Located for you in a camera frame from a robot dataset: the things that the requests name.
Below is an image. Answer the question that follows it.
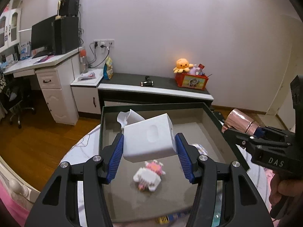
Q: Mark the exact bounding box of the black speaker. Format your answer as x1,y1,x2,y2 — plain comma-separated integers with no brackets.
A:
59,0,80,16

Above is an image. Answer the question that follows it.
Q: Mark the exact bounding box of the black computer monitor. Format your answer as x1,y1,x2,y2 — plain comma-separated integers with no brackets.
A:
31,15,56,58

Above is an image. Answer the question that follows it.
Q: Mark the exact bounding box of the orange cap bottle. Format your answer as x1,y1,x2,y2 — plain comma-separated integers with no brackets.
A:
79,49,88,73

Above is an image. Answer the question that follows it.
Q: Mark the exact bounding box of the purple plush toy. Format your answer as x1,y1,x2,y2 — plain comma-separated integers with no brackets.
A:
188,64,200,75

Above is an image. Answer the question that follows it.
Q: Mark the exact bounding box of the rose gold cylinder jar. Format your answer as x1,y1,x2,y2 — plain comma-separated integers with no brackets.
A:
221,109,260,135

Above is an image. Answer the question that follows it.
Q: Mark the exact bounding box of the yellow blue snack bag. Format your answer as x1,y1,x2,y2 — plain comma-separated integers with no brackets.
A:
103,56,113,80

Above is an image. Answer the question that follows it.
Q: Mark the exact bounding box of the striped white tablecloth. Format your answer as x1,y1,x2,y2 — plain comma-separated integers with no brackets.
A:
61,125,272,226

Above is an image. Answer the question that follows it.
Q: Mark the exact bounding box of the black office chair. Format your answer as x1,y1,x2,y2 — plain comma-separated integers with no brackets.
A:
1,74,36,129

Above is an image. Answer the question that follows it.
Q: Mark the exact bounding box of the white glass-door cabinet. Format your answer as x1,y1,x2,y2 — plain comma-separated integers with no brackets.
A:
0,8,22,53

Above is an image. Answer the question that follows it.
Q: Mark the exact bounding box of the black white tv cabinet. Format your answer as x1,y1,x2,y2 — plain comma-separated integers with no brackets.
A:
98,73,214,107

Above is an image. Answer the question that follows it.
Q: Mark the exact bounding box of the black computer tower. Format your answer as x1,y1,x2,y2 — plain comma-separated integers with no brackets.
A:
52,16,79,55

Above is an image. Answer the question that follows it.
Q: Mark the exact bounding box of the orange octopus plush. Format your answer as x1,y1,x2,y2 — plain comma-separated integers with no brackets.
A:
173,58,194,74

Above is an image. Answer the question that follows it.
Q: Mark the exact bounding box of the white pink brick figure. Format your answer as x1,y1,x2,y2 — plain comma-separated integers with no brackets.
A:
133,160,166,192

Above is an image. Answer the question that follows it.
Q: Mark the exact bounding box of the small white side cabinet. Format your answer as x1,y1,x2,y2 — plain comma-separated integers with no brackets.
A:
71,68,103,114

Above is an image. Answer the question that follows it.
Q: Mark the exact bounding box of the white square box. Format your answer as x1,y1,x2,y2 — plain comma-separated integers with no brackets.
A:
123,113,177,163

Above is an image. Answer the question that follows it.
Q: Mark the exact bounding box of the right hand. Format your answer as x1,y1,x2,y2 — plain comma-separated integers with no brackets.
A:
269,174,303,206

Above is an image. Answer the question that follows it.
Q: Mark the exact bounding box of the red toy storage box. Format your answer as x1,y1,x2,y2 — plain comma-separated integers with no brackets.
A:
175,73,209,90

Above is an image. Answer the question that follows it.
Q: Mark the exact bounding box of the black small flashlight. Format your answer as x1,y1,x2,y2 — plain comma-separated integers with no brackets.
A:
140,76,154,87

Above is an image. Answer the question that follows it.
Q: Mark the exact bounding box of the white computer desk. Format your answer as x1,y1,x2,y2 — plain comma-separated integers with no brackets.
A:
4,47,82,125

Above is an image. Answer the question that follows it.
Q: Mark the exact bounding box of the wall power outlet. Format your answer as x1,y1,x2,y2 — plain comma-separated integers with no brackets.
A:
94,39,115,48

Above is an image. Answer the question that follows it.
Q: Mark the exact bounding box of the pink black storage tray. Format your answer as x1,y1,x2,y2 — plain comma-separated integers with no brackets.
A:
100,103,249,223

